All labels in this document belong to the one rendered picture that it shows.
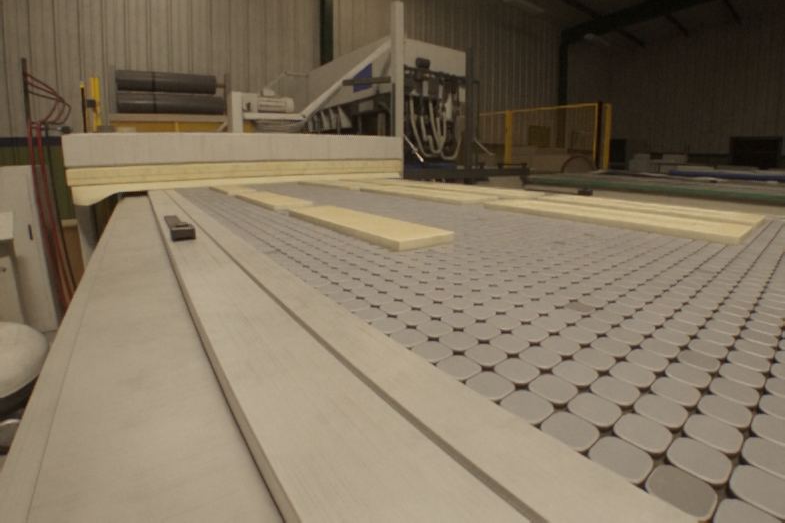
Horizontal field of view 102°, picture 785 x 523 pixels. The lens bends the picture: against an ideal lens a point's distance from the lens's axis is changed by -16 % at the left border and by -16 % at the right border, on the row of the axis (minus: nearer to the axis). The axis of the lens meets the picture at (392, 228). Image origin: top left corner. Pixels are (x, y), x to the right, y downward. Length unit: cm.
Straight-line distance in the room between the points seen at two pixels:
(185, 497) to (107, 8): 701
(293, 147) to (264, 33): 489
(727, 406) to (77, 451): 41
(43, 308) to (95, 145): 113
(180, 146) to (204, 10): 497
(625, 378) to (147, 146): 239
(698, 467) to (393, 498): 15
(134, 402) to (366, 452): 19
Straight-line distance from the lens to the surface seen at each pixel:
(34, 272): 295
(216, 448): 27
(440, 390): 26
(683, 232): 93
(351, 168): 282
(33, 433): 38
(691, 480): 24
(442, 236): 66
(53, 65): 696
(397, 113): 337
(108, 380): 38
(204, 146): 248
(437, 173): 362
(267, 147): 256
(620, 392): 29
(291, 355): 31
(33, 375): 189
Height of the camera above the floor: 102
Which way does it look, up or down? 10 degrees down
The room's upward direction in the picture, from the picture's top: straight up
